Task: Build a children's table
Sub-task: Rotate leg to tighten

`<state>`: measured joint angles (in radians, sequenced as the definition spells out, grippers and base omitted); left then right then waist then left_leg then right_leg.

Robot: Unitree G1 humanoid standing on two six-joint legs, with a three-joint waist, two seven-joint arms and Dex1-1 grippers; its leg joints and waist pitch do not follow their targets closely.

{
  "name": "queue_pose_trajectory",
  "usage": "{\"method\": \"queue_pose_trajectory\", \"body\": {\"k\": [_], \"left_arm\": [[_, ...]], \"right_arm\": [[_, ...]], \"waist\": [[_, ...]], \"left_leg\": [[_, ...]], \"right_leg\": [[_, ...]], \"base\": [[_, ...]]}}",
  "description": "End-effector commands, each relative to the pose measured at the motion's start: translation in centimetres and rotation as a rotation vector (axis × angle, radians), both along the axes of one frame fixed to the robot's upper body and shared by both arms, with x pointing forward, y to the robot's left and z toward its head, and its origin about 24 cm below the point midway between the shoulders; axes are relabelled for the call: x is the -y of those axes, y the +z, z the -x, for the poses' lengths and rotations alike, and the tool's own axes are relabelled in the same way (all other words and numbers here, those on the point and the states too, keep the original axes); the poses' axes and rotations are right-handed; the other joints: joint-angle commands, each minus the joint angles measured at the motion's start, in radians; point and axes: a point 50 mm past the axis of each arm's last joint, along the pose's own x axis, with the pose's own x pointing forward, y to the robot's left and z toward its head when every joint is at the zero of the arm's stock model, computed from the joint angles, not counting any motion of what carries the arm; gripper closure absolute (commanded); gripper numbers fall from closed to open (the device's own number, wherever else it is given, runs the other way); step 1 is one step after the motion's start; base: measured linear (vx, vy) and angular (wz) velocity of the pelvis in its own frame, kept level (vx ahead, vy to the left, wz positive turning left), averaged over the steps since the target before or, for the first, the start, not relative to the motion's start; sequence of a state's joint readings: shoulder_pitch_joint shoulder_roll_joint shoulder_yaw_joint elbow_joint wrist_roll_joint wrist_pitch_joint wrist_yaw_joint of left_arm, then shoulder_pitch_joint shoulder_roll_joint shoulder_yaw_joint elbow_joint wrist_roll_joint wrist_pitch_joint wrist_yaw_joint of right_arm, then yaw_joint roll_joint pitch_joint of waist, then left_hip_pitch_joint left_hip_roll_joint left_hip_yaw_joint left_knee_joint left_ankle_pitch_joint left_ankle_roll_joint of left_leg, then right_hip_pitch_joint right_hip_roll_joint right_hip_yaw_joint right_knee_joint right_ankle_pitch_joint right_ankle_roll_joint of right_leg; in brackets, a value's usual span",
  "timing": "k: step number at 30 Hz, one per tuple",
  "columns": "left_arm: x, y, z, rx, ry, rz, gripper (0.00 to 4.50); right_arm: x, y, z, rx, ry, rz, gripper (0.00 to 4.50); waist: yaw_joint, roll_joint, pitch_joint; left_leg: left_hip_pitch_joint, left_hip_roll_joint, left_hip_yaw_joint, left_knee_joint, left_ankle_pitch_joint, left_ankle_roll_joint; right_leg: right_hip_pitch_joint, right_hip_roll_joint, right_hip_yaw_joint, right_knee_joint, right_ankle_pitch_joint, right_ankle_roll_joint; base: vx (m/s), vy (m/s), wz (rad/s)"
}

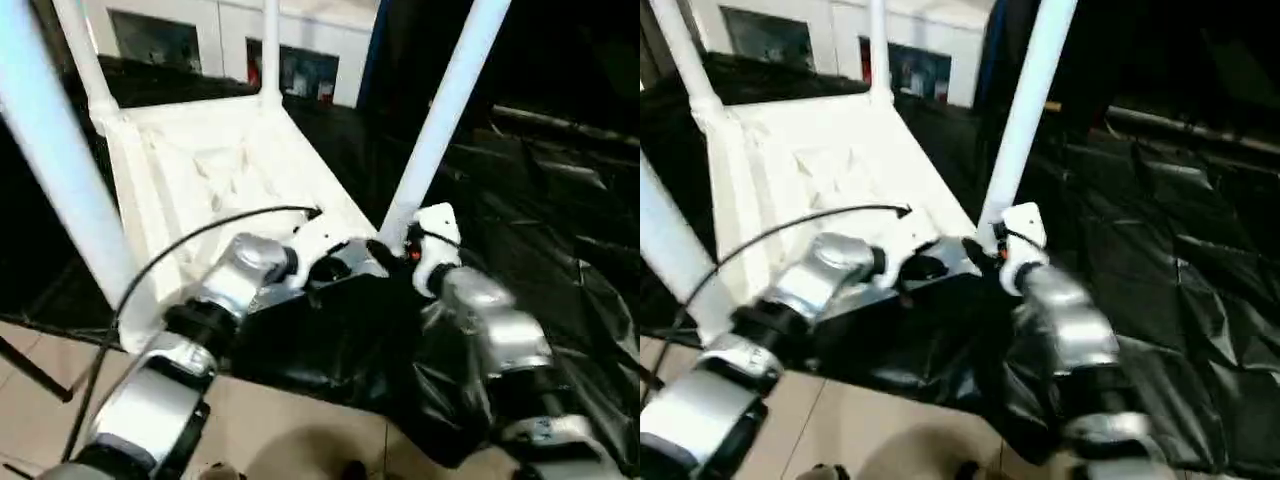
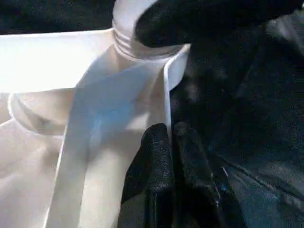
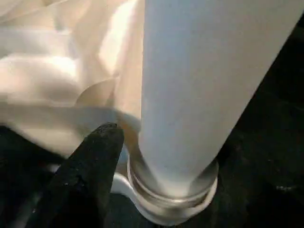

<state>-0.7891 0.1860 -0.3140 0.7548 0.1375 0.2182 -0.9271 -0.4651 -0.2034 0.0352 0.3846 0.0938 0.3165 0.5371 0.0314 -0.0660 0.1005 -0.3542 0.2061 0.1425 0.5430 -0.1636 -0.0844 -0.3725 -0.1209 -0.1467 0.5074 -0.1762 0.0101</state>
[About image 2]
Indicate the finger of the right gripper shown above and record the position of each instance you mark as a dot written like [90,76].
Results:
[213,19]

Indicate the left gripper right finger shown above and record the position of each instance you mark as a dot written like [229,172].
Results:
[199,190]

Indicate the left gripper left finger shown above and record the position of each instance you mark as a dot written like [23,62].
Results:
[149,185]

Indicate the white plastic table leg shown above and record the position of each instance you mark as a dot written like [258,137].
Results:
[126,23]

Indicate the white plastic table top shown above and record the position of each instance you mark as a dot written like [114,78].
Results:
[47,61]

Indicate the black plastic mat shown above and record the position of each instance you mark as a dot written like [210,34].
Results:
[247,118]

